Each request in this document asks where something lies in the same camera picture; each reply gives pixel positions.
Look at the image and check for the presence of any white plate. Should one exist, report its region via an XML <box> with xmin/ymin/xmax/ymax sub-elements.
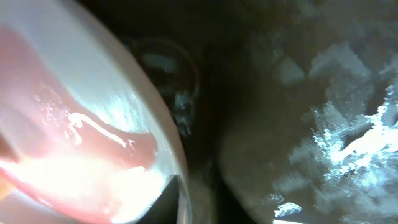
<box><xmin>1</xmin><ymin>0</ymin><xmax>192</xmax><ymax>223</ymax></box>

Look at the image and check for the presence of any large brown serving tray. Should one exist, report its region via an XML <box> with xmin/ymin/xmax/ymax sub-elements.
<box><xmin>84</xmin><ymin>0</ymin><xmax>397</xmax><ymax>223</ymax></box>

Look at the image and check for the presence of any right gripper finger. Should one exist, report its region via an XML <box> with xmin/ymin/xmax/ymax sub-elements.
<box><xmin>143</xmin><ymin>175</ymin><xmax>180</xmax><ymax>224</ymax></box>

